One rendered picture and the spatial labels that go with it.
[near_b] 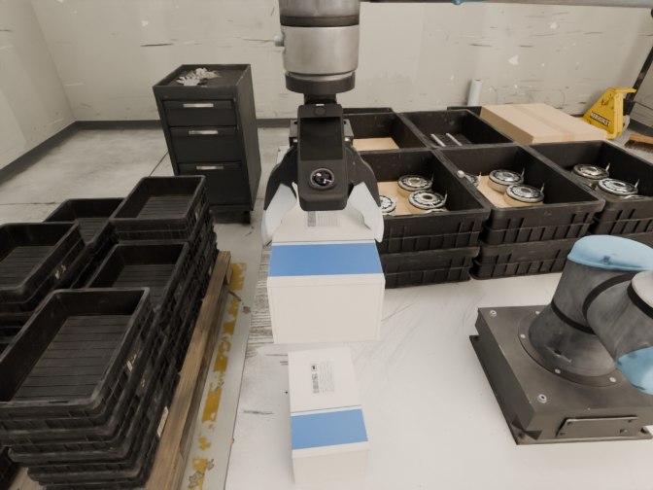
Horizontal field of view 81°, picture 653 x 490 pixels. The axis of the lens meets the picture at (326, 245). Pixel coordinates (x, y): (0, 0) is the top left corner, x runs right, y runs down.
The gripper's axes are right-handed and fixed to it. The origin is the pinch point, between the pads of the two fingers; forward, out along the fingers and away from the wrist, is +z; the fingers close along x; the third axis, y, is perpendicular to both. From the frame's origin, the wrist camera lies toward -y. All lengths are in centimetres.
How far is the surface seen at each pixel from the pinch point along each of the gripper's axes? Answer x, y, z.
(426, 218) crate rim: -25.0, 35.9, 18.1
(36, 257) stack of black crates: 109, 84, 61
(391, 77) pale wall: -84, 383, 58
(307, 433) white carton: 3.0, -6.4, 31.7
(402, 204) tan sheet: -25, 59, 27
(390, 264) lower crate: -18, 37, 32
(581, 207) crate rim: -64, 40, 18
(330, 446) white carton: -0.6, -8.7, 31.8
